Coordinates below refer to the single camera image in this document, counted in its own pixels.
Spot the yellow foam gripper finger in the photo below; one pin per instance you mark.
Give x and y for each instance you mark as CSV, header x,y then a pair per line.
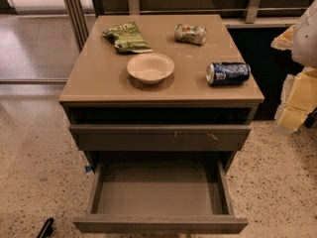
x,y
299,92

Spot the grey drawer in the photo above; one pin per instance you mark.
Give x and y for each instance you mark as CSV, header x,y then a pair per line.
x,y
171,196
160,138

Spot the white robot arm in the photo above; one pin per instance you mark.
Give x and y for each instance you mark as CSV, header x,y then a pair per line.
x,y
309,19

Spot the grey drawer cabinet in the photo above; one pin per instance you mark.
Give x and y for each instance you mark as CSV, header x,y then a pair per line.
x,y
100,91

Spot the grey top drawer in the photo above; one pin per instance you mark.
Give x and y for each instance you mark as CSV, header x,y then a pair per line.
x,y
160,138

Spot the blue soda can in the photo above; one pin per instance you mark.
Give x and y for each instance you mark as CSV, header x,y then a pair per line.
x,y
227,73

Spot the crushed white green can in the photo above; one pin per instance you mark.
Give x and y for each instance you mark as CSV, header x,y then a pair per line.
x,y
190,34

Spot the white bowl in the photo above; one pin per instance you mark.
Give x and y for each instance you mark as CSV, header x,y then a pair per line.
x,y
150,68

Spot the green chip bag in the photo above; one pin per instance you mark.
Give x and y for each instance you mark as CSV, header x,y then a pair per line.
x,y
127,39

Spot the blue tape piece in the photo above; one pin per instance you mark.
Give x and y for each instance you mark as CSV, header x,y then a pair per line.
x,y
88,169

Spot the black object on floor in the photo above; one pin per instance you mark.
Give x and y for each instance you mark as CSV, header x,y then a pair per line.
x,y
47,229

